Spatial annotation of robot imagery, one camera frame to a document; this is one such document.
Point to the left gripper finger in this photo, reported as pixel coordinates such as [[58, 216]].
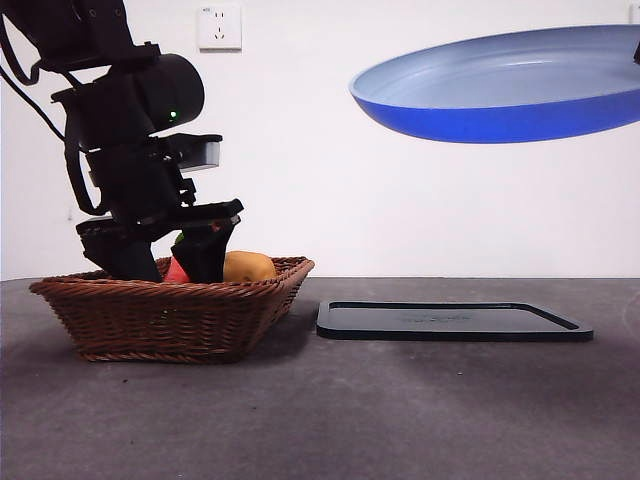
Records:
[[205, 255], [125, 257]]

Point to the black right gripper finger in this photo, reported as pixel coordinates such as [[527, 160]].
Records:
[[637, 54]]

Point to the blue round plate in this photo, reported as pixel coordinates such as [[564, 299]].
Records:
[[500, 120]]

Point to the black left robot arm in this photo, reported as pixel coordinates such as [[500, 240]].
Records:
[[170, 85]]

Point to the orange toy carrot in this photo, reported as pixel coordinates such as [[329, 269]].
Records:
[[176, 273]]

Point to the yellow-brown potato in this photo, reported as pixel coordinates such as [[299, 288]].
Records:
[[250, 267]]

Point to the brown wicker basket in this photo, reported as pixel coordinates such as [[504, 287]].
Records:
[[160, 325]]

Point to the black rectangular tray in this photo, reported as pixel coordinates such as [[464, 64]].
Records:
[[450, 322]]

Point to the white wall plate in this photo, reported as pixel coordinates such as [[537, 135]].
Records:
[[635, 15]]

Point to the pale grey camera box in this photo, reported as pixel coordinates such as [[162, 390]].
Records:
[[202, 155]]

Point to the white wall socket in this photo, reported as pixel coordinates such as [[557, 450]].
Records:
[[220, 27]]

